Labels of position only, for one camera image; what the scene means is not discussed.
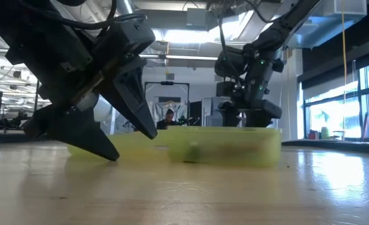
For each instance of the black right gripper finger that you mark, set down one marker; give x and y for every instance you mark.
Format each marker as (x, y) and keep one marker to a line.
(232, 118)
(257, 122)

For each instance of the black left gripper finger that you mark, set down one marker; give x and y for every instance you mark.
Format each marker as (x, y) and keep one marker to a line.
(75, 131)
(131, 100)

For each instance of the yellow-green plastic supply box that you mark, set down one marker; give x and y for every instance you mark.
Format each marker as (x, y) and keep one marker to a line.
(228, 147)

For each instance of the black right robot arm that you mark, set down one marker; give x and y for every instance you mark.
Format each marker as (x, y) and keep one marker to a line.
(265, 40)

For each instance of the grey cabinet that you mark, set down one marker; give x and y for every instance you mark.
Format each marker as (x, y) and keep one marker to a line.
(209, 112)

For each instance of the person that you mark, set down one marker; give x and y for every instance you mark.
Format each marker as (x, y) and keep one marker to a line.
(168, 120)

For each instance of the red container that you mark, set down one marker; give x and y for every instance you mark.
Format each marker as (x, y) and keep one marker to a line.
(312, 135)

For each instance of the background robot workstation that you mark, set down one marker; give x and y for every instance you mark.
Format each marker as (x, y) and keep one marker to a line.
(14, 122)

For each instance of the green bottle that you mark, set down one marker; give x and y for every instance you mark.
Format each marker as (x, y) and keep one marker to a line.
(325, 133)

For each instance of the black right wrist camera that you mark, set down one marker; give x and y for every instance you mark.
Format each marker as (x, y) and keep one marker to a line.
(226, 89)

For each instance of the black gantry frame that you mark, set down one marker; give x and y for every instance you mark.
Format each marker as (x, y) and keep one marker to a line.
(167, 83)

